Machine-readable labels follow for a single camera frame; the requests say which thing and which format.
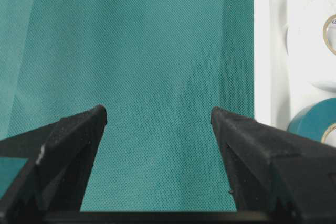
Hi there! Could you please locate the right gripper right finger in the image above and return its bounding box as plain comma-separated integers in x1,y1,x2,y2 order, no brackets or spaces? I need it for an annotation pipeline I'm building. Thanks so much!
211,107,335,223

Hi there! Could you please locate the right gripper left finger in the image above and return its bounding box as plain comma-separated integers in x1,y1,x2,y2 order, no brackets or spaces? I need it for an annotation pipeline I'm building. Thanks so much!
1,105,107,223

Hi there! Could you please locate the teal tape roll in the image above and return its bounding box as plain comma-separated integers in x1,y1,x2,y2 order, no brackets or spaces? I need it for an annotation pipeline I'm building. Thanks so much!
287,98,335,147

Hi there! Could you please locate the white tape roll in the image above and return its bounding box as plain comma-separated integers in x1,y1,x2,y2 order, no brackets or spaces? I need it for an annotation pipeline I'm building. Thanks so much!
287,0,335,92

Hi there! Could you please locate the white plastic case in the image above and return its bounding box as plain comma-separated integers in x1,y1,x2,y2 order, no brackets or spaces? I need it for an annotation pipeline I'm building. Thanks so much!
254,0,335,130

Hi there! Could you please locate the green table cloth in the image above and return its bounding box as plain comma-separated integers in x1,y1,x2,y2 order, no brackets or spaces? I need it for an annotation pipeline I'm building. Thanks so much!
1,0,254,211

